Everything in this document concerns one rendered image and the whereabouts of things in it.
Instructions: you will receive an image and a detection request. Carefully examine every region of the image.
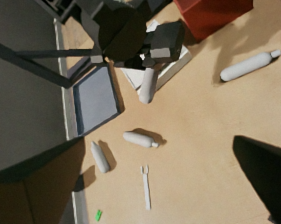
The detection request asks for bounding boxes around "red open box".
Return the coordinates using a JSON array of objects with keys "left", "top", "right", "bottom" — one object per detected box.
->
[{"left": 174, "top": 0, "right": 254, "bottom": 43}]

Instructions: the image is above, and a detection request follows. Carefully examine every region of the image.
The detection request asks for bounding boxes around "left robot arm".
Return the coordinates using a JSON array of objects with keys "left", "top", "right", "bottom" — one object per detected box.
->
[{"left": 35, "top": 0, "right": 152, "bottom": 61}]

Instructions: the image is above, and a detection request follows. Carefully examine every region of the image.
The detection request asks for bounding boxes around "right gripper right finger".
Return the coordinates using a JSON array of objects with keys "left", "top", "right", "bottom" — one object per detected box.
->
[{"left": 232, "top": 135, "right": 281, "bottom": 224}]

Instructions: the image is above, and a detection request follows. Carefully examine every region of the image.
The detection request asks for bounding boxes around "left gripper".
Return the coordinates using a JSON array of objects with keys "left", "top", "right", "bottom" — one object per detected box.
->
[{"left": 90, "top": 21, "right": 186, "bottom": 71}]

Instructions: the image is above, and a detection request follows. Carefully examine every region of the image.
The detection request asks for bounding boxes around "white digital weighing scale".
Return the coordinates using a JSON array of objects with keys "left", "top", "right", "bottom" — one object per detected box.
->
[{"left": 121, "top": 21, "right": 193, "bottom": 95}]

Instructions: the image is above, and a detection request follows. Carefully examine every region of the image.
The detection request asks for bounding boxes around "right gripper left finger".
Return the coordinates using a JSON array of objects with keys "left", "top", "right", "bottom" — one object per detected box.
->
[{"left": 0, "top": 136, "right": 86, "bottom": 224}]

